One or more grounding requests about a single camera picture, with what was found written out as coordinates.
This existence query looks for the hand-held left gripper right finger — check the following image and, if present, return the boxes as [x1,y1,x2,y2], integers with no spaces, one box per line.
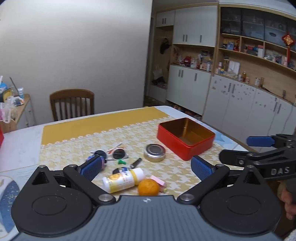
[177,155,266,206]

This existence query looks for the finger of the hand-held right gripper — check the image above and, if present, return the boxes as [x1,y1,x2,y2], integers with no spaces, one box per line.
[219,147,296,181]
[246,133,296,149]

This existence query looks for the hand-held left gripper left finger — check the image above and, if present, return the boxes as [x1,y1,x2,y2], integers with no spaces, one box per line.
[31,155,116,206]

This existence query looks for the small clear bottle blue label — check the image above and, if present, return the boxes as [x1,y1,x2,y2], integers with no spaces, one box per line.
[112,167,130,175]

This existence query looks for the red tin box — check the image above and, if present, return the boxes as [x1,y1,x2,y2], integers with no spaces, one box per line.
[157,117,216,161]

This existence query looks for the white sunglasses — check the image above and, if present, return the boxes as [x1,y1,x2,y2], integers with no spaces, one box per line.
[90,143,129,163]

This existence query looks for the white yellow pill bottle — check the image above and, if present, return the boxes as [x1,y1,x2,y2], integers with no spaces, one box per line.
[102,168,144,194]

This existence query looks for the metal nail clipper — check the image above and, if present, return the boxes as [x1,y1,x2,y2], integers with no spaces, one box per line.
[129,158,143,169]

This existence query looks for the orange fruit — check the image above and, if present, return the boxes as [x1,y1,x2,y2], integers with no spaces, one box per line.
[138,178,160,196]

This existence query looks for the person's right hand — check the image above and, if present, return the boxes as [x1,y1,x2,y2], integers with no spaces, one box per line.
[281,183,296,220]

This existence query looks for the yellow patterned table runner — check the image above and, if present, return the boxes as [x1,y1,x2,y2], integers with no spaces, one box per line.
[38,107,232,202]

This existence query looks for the wooden chair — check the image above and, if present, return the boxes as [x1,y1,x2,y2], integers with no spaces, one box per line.
[50,89,95,122]

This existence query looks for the assorted bottles on shelves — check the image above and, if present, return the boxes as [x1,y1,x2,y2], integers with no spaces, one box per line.
[171,38,296,88]

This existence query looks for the white low shoe cabinet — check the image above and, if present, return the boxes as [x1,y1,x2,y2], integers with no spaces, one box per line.
[149,80,168,102]

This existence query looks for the wooden white side cabinet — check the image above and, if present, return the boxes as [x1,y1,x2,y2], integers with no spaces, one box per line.
[0,94,36,133]

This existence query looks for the clear plastic bag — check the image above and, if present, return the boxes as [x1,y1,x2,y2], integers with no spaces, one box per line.
[0,96,19,123]

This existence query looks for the red knot ornament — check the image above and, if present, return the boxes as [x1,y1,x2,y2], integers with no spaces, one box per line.
[282,32,295,63]

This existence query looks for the white tote bag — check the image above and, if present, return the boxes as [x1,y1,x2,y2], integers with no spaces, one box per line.
[153,65,164,80]

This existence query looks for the pile of cabinet clutter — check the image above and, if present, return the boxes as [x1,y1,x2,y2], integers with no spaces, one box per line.
[0,76,26,107]

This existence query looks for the dark hanging bag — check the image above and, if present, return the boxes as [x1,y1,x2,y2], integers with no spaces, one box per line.
[160,38,170,55]

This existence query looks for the white wooden wall cabinet unit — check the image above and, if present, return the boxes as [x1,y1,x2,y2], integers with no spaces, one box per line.
[148,2,296,149]

